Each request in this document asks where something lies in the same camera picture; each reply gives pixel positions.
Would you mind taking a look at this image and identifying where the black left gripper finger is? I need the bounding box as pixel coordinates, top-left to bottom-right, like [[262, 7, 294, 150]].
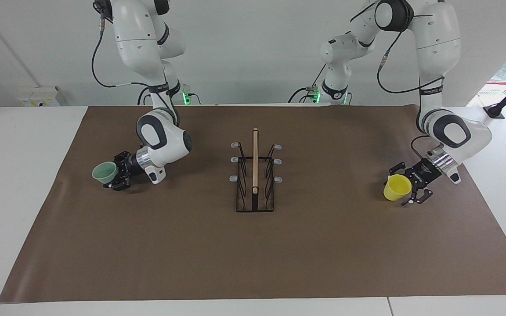
[[388, 161, 414, 176], [401, 185, 433, 206]]

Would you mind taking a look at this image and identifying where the pale green plastic cup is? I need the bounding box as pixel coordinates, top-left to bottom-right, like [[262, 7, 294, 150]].
[[92, 161, 118, 186]]

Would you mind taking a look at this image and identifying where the yellow plastic cup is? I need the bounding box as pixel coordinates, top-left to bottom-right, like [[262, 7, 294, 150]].
[[383, 174, 412, 201]]

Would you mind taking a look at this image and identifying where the brown paper table mat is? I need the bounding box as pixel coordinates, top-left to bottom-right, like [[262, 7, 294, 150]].
[[0, 104, 506, 303]]

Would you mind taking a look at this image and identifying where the black right base cable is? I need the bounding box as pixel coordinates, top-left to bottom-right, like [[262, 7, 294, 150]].
[[137, 86, 153, 106]]

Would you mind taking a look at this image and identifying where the black base cable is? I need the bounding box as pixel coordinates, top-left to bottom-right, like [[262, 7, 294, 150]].
[[288, 65, 327, 104], [137, 86, 153, 106]]

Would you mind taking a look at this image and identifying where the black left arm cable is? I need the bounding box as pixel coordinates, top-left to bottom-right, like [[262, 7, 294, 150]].
[[350, 0, 446, 94]]

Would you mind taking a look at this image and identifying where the white wall box yellow label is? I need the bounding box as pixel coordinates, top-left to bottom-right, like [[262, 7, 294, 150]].
[[17, 86, 67, 107]]

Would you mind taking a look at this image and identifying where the black wire cup rack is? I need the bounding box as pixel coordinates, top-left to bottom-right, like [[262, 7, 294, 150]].
[[229, 128, 282, 213]]

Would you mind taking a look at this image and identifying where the black left base cable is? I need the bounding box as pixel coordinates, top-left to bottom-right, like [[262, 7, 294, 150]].
[[288, 65, 327, 104]]

